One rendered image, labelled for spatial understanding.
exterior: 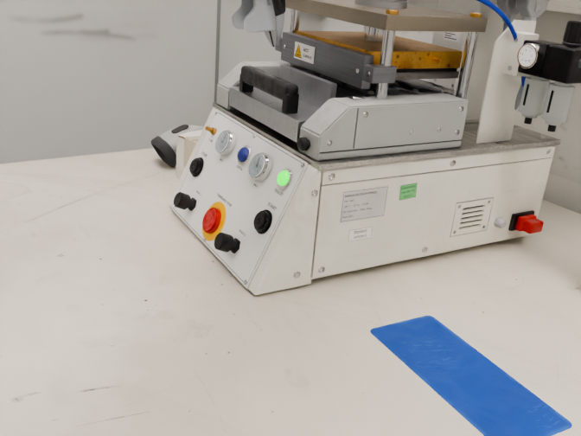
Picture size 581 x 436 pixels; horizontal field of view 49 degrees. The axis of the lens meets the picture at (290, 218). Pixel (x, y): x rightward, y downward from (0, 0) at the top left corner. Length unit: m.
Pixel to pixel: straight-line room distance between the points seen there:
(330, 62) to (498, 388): 0.50
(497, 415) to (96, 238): 0.62
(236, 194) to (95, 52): 1.40
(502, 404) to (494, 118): 0.46
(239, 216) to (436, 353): 0.34
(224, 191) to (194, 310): 0.23
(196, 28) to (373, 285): 1.65
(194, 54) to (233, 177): 1.48
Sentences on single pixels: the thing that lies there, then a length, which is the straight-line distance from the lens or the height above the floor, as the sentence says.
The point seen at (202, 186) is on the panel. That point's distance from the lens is 1.03.
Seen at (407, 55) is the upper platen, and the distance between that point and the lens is 0.94.
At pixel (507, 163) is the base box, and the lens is 1.04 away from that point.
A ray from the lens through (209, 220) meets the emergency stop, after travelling 0.96.
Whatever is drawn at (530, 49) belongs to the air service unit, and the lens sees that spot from 0.95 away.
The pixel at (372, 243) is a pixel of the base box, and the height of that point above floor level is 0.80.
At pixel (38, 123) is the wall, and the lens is 2.26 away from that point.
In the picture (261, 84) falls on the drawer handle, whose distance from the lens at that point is 0.93.
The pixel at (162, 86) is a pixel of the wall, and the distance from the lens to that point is 2.38.
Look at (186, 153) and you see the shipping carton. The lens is 1.21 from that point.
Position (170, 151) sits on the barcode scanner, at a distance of 1.29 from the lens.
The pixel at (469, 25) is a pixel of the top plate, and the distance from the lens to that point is 0.96.
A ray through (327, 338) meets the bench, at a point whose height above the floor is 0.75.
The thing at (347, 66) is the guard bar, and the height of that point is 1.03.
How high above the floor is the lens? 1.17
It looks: 23 degrees down
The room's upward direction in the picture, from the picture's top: 5 degrees clockwise
